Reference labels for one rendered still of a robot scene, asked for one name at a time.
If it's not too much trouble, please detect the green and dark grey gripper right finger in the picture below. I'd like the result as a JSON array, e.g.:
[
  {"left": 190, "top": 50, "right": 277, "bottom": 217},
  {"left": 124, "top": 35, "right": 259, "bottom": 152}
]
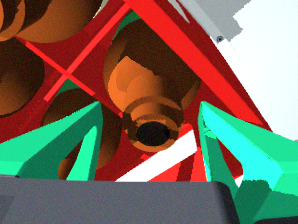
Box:
[{"left": 198, "top": 102, "right": 298, "bottom": 224}]

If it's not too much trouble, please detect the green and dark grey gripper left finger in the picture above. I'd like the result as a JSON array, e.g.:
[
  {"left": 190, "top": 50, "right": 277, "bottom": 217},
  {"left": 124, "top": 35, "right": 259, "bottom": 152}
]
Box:
[{"left": 0, "top": 102, "right": 103, "bottom": 180}]

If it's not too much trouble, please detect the red crate with dividers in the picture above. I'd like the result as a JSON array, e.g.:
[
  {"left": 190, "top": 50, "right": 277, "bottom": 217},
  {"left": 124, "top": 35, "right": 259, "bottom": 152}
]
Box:
[{"left": 0, "top": 0, "right": 273, "bottom": 181}]

